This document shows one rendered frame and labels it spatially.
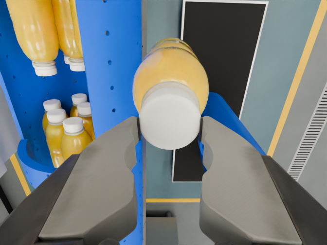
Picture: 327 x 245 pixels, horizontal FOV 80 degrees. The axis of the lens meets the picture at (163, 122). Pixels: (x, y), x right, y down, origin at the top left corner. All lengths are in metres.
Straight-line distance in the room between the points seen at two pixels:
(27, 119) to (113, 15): 0.35
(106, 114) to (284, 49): 1.59
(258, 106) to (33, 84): 1.65
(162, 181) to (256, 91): 1.26
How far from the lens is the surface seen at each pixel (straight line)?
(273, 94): 1.88
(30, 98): 0.58
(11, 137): 0.70
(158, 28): 1.52
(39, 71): 0.47
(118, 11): 0.35
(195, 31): 1.39
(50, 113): 0.51
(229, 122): 1.09
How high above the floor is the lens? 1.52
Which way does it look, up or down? 61 degrees down
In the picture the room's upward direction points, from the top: 177 degrees clockwise
